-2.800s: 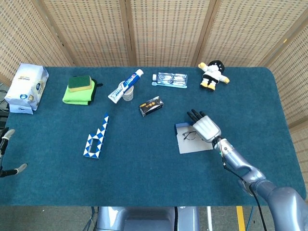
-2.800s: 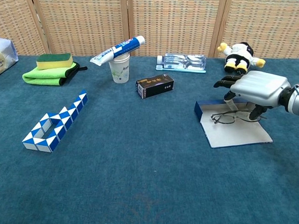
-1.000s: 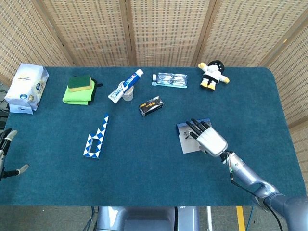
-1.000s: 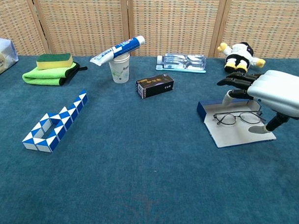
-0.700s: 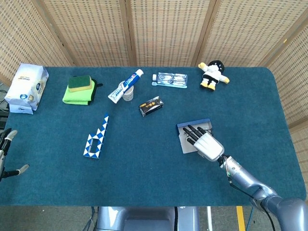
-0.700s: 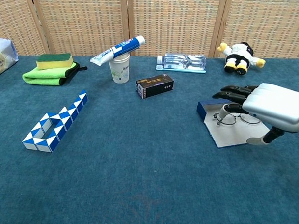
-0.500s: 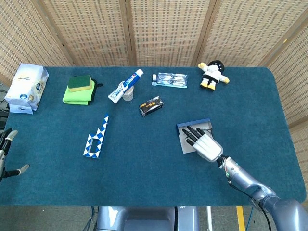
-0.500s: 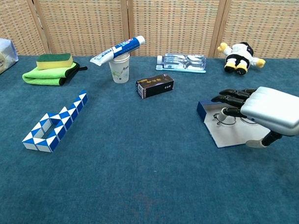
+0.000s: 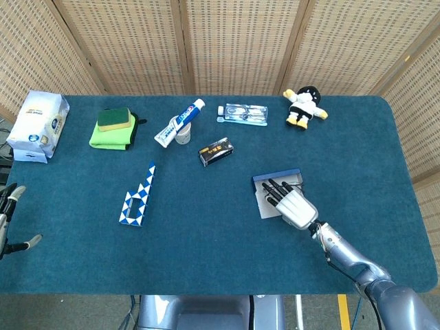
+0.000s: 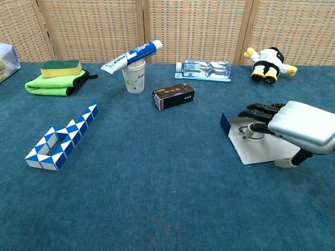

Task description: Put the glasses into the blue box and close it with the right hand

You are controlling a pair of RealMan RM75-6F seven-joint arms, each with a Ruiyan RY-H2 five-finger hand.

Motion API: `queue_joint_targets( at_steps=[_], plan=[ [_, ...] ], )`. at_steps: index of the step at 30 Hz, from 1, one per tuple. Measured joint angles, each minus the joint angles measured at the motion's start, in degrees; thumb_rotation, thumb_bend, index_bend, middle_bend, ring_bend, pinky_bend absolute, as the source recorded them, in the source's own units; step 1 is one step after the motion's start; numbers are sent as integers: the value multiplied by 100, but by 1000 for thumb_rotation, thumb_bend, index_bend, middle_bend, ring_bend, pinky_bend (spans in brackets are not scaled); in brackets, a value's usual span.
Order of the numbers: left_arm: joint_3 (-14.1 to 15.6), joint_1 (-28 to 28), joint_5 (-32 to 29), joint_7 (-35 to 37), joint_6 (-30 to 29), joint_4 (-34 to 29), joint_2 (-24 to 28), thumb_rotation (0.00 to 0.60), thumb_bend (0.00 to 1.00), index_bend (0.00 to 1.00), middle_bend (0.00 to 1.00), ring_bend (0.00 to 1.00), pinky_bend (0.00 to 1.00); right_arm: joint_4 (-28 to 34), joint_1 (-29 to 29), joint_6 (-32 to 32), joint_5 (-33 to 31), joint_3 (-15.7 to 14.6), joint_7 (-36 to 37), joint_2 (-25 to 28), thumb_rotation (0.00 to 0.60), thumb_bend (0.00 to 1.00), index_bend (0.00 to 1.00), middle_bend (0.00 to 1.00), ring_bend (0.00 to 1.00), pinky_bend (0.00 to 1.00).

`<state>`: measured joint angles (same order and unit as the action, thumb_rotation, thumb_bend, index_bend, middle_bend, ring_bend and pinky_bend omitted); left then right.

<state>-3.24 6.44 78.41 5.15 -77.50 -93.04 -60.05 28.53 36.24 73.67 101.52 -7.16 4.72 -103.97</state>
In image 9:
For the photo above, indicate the white table leg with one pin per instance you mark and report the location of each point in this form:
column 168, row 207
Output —
column 299, row 313

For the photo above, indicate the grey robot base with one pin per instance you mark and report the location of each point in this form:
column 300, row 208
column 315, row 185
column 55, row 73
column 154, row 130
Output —
column 206, row 313

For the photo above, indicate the teal table cover cloth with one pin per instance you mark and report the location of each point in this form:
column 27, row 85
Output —
column 206, row 240

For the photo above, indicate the white paper cup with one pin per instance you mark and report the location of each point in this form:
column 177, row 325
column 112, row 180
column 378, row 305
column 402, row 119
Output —
column 184, row 137

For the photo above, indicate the blue white toothpaste tube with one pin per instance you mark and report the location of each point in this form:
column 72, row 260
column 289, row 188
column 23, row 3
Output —
column 178, row 120

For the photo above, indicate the light blue toothbrush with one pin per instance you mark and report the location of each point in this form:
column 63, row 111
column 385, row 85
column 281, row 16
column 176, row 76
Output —
column 254, row 123

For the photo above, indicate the black gold printed box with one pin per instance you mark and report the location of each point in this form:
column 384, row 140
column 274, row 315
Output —
column 216, row 151

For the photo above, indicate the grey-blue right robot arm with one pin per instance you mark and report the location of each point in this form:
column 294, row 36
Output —
column 343, row 247

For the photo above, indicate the blue white snake puzzle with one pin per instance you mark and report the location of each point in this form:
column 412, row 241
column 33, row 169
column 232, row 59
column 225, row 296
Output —
column 148, row 178

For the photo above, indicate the black grey left robot hand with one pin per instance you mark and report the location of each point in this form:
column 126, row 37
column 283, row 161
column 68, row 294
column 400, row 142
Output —
column 10, row 203

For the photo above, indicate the large white tissue pack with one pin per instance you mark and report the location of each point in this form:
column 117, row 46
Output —
column 38, row 120

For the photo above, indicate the black white plush toy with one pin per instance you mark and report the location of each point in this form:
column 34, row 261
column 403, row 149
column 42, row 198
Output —
column 304, row 106

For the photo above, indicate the woven wooden folding screen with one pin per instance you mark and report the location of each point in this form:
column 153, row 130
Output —
column 240, row 44

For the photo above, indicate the green microfiber cloth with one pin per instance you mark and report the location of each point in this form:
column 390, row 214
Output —
column 110, row 139

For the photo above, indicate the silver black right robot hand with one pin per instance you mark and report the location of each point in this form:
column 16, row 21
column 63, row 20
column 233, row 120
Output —
column 297, row 209

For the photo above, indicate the yellow green sponge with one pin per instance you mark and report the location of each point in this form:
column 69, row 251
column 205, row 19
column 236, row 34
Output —
column 113, row 118

